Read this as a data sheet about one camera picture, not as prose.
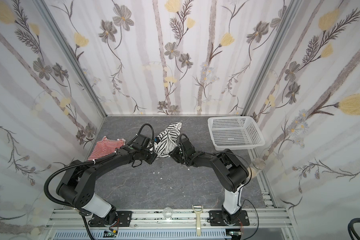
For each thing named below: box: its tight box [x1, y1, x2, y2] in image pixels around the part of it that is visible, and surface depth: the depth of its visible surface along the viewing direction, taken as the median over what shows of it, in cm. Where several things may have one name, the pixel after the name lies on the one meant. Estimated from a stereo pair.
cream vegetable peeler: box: [192, 205, 204, 237], surface depth 76 cm
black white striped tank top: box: [150, 122, 183, 158], surface depth 97 cm
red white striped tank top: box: [87, 136, 126, 161], surface depth 100 cm
